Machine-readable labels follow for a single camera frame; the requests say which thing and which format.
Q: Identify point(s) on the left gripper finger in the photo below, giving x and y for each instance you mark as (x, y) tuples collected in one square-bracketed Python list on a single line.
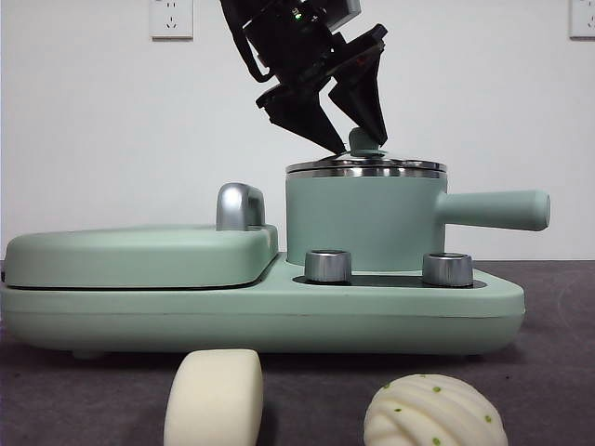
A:
[(365, 97), (302, 116)]

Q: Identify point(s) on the glass lid with green knob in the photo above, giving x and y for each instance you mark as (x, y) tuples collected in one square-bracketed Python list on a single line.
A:
[(367, 162)]

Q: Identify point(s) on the smooth white bun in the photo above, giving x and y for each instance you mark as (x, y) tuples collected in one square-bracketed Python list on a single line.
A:
[(214, 399)]

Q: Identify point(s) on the ridged bun with green dots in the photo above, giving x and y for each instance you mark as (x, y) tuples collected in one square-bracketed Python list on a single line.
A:
[(432, 413)]

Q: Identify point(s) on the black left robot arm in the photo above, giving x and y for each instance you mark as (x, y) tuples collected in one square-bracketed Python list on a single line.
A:
[(283, 23)]

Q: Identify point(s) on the silver control knob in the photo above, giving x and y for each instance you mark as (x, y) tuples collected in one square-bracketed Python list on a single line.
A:
[(327, 267), (447, 269)]

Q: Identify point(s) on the green grill cover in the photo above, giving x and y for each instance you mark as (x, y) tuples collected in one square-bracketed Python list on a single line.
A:
[(139, 260)]

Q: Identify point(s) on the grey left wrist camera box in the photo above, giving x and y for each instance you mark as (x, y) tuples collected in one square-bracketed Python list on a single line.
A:
[(346, 7)]

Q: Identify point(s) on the white wall socket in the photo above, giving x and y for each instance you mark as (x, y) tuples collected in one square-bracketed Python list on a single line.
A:
[(171, 18), (583, 18)]

